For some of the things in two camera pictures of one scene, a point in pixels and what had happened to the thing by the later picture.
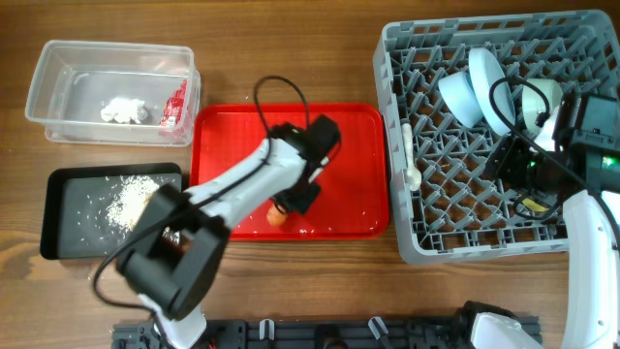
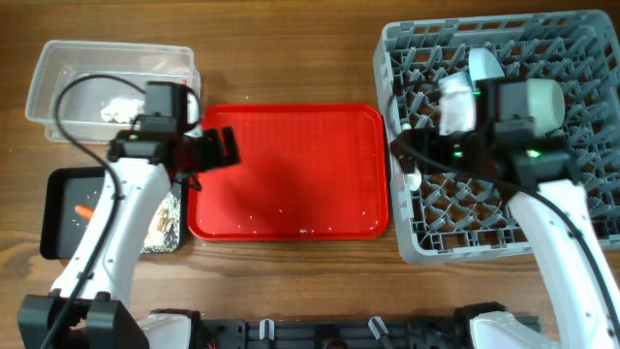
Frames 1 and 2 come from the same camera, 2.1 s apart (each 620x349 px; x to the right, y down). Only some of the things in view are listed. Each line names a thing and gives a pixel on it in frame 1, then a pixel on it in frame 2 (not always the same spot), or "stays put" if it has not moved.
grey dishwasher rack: x=448 y=207 stays put
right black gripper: x=503 y=162 -> x=431 y=140
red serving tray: x=353 y=202 stays put
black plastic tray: x=85 y=210 stays put
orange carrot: x=275 y=216 -> x=84 y=211
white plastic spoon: x=414 y=176 stays put
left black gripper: x=305 y=209 -> x=217 y=157
